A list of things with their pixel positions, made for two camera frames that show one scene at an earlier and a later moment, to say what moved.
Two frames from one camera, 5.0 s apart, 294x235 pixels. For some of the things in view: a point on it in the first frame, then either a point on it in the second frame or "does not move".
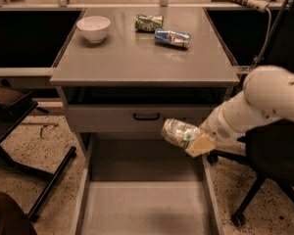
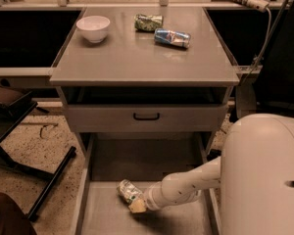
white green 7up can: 179,133 to 127,191
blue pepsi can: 177,38 does not move
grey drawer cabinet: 122,73 does not move
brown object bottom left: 7,216 does not move
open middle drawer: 139,184 does not move
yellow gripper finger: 199,145 to 138,206
